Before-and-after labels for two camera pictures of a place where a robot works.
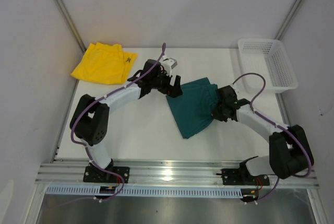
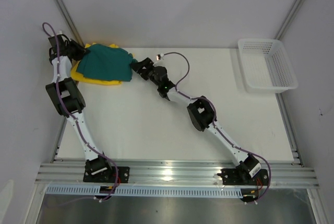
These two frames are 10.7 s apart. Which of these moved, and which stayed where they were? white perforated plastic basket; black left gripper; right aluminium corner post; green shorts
Moved: black left gripper; green shorts
Stayed: right aluminium corner post; white perforated plastic basket
